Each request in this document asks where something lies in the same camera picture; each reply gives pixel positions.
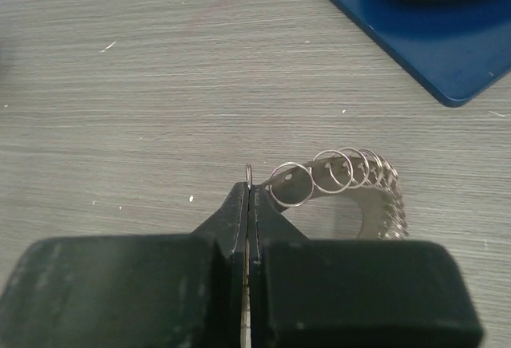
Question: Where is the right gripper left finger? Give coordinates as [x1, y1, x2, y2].
[1, 183, 249, 347]

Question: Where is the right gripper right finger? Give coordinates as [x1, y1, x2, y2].
[249, 187, 483, 347]

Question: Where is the silver keyring chain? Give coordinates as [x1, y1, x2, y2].
[243, 146, 410, 242]

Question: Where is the dark blue tray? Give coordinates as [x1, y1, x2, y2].
[330, 0, 510, 107]

